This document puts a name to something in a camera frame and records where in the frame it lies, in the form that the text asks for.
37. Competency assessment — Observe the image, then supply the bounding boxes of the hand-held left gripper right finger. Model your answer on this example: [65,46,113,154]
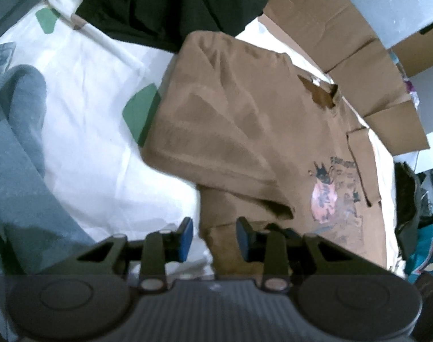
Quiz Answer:
[236,217,359,293]

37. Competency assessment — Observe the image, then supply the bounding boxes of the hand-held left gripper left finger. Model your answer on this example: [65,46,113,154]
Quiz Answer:
[76,217,194,291]

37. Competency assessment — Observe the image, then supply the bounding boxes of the brown printed t-shirt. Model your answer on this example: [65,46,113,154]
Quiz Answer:
[140,30,390,278]

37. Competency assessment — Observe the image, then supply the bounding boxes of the folded black clothes stack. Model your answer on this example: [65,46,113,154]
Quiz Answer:
[393,162,422,257]

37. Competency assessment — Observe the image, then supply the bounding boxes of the teal patterned blanket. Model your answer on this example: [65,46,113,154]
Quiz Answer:
[405,221,433,286]

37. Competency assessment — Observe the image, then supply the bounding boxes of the white bear print blanket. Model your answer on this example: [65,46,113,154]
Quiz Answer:
[0,0,406,282]

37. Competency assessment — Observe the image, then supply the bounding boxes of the blue-grey crumpled garment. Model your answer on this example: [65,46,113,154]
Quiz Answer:
[0,43,96,275]

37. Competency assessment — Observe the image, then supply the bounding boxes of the purple white detergent bag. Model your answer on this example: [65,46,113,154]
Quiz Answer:
[402,75,418,107]

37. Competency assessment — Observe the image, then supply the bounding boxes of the large flattened cardboard box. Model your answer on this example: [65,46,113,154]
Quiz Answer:
[255,0,431,155]

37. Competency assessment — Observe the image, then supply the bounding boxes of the black crumpled garment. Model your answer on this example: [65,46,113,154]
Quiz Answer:
[76,0,272,52]

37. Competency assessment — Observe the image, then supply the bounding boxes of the tall brown board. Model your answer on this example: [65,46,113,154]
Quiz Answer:
[391,25,433,77]

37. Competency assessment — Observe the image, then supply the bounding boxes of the grey plastic-wrapped appliance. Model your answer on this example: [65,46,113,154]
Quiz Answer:
[321,0,433,48]

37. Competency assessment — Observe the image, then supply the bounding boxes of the dark grey pillow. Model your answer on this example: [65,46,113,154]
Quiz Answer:
[0,0,74,40]

